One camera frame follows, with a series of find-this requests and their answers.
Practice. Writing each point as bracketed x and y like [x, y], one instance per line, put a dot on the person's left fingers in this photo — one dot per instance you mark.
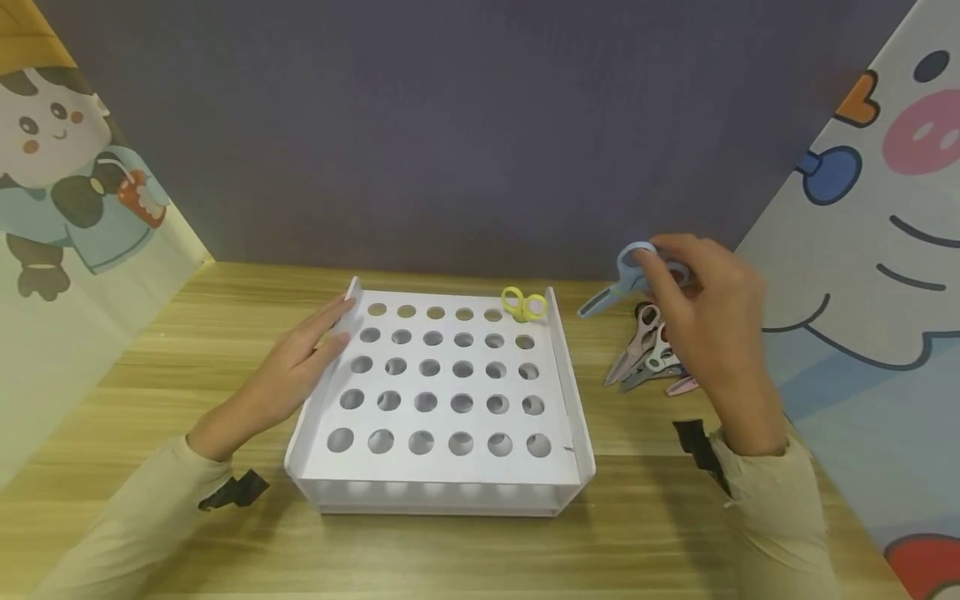
[319, 323]

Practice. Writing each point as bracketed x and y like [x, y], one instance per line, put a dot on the person's right hand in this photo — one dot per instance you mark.
[720, 333]

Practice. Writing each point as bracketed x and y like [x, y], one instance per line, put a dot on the person's left thumb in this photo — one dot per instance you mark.
[331, 348]

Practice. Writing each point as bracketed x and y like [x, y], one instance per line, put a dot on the beige pink scissors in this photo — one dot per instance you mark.
[636, 346]

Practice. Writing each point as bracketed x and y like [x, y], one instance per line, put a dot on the blue scissors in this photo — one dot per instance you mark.
[609, 298]

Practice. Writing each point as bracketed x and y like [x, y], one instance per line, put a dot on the person's left forearm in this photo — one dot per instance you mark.
[142, 525]

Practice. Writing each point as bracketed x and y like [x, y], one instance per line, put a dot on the white rack with round holes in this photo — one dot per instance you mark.
[442, 450]

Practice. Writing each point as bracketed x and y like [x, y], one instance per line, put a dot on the person's right fingers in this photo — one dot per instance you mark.
[671, 267]

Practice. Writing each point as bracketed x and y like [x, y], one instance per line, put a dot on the person's left hand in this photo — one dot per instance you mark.
[274, 387]

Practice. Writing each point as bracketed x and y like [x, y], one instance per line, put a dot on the person's right forearm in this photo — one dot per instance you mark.
[780, 525]

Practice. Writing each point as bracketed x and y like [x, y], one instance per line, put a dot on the white teal scissors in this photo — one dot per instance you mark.
[658, 360]

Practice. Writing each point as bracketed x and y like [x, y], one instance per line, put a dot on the yellow scissors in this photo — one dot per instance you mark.
[525, 307]

